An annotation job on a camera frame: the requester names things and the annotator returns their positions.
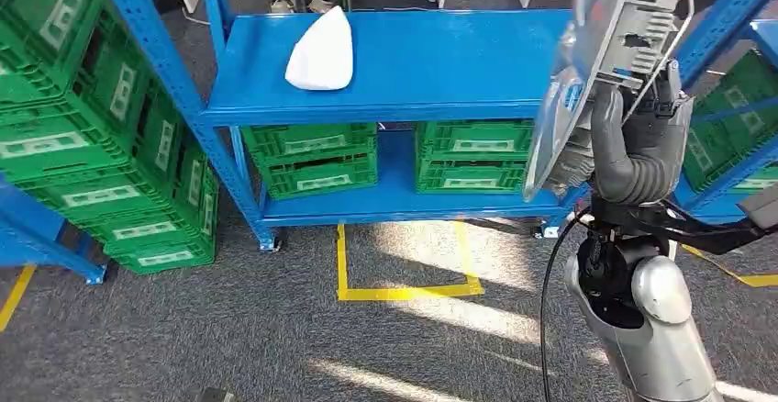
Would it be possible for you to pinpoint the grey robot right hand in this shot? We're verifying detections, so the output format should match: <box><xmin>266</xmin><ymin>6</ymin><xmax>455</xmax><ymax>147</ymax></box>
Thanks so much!
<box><xmin>588</xmin><ymin>60</ymin><xmax>695</xmax><ymax>207</ymax></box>

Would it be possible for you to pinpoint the blue metal shelf rack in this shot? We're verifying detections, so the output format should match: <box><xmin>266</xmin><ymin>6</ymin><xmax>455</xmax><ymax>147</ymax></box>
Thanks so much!
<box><xmin>89</xmin><ymin>0</ymin><xmax>591</xmax><ymax>253</ymax></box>
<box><xmin>0</xmin><ymin>173</ymin><xmax>108</xmax><ymax>286</ymax></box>
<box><xmin>668</xmin><ymin>0</ymin><xmax>778</xmax><ymax>226</ymax></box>

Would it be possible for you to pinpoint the finned metal part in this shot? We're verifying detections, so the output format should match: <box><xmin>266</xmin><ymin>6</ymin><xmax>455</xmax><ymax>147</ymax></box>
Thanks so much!
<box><xmin>522</xmin><ymin>0</ymin><xmax>697</xmax><ymax>203</ymax></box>

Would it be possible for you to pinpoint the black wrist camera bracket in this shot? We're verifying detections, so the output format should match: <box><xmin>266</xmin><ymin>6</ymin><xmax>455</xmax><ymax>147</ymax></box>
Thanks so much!
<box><xmin>592</xmin><ymin>200</ymin><xmax>771</xmax><ymax>256</ymax></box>

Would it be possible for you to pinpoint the white soft bag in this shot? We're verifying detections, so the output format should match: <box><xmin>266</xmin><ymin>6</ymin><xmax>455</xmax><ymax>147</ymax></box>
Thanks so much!
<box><xmin>283</xmin><ymin>5</ymin><xmax>355</xmax><ymax>92</ymax></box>

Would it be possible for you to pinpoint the green plastic crate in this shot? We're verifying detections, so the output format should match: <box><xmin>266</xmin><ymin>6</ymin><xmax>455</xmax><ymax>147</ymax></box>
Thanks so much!
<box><xmin>726</xmin><ymin>164</ymin><xmax>778</xmax><ymax>197</ymax></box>
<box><xmin>682</xmin><ymin>49</ymin><xmax>778</xmax><ymax>176</ymax></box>
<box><xmin>240</xmin><ymin>121</ymin><xmax>379</xmax><ymax>168</ymax></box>
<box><xmin>0</xmin><ymin>0</ymin><xmax>109</xmax><ymax>112</ymax></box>
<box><xmin>416</xmin><ymin>155</ymin><xmax>531</xmax><ymax>196</ymax></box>
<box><xmin>257</xmin><ymin>152</ymin><xmax>380</xmax><ymax>202</ymax></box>
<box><xmin>104</xmin><ymin>168</ymin><xmax>220</xmax><ymax>277</ymax></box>
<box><xmin>17</xmin><ymin>92</ymin><xmax>187</xmax><ymax>225</ymax></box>
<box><xmin>0</xmin><ymin>16</ymin><xmax>154</xmax><ymax>185</ymax></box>
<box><xmin>414</xmin><ymin>118</ymin><xmax>538</xmax><ymax>162</ymax></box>
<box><xmin>72</xmin><ymin>143</ymin><xmax>212</xmax><ymax>252</ymax></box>

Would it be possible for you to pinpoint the yellow floor tape square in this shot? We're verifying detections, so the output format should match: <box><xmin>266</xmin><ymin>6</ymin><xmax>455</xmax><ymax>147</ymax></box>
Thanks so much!
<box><xmin>336</xmin><ymin>221</ymin><xmax>486</xmax><ymax>303</ymax></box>

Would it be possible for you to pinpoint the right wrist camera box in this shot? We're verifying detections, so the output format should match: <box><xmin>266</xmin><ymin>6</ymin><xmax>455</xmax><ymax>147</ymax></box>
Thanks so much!
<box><xmin>737</xmin><ymin>184</ymin><xmax>778</xmax><ymax>231</ymax></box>

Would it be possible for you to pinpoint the yellow floor tape strip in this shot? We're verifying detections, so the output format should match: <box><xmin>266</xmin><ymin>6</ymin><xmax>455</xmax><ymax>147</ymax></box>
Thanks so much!
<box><xmin>0</xmin><ymin>263</ymin><xmax>37</xmax><ymax>334</ymax></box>
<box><xmin>680</xmin><ymin>243</ymin><xmax>778</xmax><ymax>289</ymax></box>

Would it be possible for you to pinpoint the black cable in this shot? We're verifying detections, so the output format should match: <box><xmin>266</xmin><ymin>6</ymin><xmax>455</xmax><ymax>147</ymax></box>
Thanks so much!
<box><xmin>539</xmin><ymin>204</ymin><xmax>594</xmax><ymax>402</ymax></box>

